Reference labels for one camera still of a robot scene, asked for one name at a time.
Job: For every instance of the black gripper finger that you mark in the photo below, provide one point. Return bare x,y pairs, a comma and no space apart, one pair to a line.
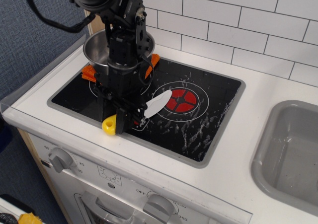
125,120

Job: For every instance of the grey sink basin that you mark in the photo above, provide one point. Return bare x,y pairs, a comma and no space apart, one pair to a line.
285,165

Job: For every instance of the grey right oven knob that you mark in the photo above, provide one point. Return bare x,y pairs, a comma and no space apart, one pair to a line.
159,208

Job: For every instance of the white toy oven front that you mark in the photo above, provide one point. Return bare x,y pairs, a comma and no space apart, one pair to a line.
93,194

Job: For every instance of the yellow handled toy knife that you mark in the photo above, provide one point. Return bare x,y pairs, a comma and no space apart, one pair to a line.
110,127

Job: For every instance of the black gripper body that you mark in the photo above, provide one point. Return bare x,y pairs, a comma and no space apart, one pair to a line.
118,87

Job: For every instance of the grey oven knob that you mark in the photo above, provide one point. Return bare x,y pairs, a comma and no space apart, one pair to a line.
159,208
60,159

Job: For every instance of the orange cloth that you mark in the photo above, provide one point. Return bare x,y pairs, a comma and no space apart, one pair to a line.
88,72

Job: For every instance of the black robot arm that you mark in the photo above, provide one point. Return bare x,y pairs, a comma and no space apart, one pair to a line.
120,15

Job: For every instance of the black toy stove top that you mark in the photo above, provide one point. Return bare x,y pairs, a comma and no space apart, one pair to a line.
189,127

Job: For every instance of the stainless steel bowl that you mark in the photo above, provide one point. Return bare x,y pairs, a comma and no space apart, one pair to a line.
121,54

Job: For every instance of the yellow sponge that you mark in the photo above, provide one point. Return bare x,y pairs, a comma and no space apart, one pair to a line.
29,218

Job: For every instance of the grey left oven knob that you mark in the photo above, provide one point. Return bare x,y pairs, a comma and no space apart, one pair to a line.
60,159

